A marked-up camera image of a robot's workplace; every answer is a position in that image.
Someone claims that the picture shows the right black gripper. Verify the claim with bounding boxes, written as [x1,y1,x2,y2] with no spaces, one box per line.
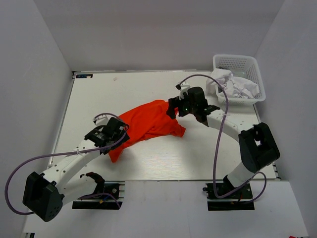
[167,94,197,120]

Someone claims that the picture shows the orange t shirt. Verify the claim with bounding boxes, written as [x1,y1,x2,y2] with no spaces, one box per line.
[108,100,186,163]

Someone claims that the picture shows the white t shirt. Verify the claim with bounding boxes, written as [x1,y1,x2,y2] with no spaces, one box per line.
[210,68,260,99]

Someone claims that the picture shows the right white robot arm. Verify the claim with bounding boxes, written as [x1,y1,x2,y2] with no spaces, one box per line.
[166,85,280,199]

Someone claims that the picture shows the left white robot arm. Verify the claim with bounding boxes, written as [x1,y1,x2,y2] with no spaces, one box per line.
[22,117,129,222]

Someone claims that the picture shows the blue black table label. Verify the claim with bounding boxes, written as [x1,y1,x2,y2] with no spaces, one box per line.
[75,74,93,78]

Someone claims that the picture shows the white plastic basket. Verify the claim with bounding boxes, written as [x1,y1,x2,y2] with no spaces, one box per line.
[213,54,266,106]

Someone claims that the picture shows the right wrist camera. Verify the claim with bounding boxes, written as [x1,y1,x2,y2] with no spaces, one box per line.
[175,81,191,100]

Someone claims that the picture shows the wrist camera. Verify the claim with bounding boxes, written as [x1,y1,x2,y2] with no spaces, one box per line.
[175,81,191,100]
[93,115,109,127]

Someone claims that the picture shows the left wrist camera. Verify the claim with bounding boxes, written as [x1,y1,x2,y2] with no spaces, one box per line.
[93,115,109,127]

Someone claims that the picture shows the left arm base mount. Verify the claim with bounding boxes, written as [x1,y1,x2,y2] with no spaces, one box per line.
[72,181,125,210]

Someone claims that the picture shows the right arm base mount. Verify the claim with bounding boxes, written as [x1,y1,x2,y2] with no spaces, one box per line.
[202,183,255,211]

